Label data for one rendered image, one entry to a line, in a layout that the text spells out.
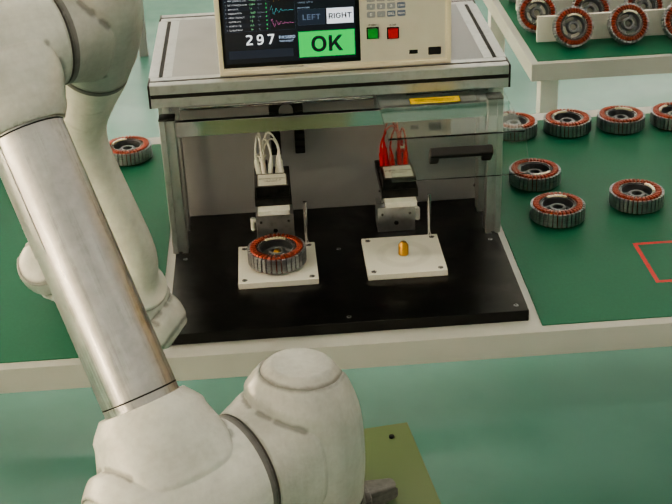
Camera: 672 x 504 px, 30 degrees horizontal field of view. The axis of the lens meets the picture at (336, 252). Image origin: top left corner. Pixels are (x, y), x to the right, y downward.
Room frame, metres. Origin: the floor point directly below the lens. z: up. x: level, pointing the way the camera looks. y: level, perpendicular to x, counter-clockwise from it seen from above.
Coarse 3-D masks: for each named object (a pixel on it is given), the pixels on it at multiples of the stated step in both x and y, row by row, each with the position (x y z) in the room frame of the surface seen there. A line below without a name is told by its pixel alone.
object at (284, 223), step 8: (256, 208) 2.26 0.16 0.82; (256, 216) 2.23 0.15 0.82; (264, 216) 2.23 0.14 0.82; (272, 216) 2.23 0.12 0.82; (280, 216) 2.23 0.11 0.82; (288, 216) 2.23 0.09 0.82; (256, 224) 2.23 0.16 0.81; (264, 224) 2.23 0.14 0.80; (272, 224) 2.23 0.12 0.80; (280, 224) 2.23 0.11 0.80; (288, 224) 2.23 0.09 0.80; (264, 232) 2.23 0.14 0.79; (272, 232) 2.23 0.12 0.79; (280, 232) 2.23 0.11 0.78; (288, 232) 2.23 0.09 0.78
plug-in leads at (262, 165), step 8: (256, 136) 2.25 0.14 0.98; (264, 136) 2.28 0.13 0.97; (272, 136) 2.27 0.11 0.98; (264, 144) 2.28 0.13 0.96; (256, 160) 2.23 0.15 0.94; (264, 160) 2.26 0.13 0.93; (272, 160) 2.23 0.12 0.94; (280, 160) 2.24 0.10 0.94; (256, 168) 2.23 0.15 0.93; (264, 168) 2.26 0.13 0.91; (272, 168) 2.23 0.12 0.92; (280, 168) 2.23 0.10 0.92
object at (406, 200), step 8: (376, 160) 2.31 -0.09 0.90; (376, 168) 2.27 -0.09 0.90; (384, 168) 2.22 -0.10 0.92; (384, 176) 2.18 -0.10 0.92; (384, 184) 2.17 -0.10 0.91; (392, 184) 2.17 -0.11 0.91; (400, 184) 2.17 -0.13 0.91; (408, 184) 2.17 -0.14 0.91; (416, 184) 2.19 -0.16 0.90; (384, 192) 2.16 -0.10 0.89; (392, 192) 2.17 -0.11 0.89; (400, 192) 2.17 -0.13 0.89; (408, 192) 2.17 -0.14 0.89; (416, 192) 2.17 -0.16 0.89; (384, 200) 2.17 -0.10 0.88; (392, 200) 2.16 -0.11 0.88; (400, 200) 2.15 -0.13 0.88; (408, 200) 2.15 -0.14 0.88; (416, 200) 2.15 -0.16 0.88
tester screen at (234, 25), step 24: (240, 0) 2.24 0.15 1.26; (264, 0) 2.24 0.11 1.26; (288, 0) 2.24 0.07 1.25; (312, 0) 2.24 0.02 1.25; (336, 0) 2.25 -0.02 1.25; (240, 24) 2.24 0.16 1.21; (264, 24) 2.24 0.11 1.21; (288, 24) 2.24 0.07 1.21; (336, 24) 2.25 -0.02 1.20; (240, 48) 2.24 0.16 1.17; (264, 48) 2.24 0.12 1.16
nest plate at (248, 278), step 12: (240, 252) 2.16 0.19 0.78; (312, 252) 2.14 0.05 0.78; (240, 264) 2.11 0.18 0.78; (312, 264) 2.10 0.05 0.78; (240, 276) 2.06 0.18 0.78; (252, 276) 2.06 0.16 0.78; (264, 276) 2.06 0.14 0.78; (276, 276) 2.05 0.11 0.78; (288, 276) 2.05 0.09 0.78; (300, 276) 2.05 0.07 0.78; (312, 276) 2.05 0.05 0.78; (240, 288) 2.03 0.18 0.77
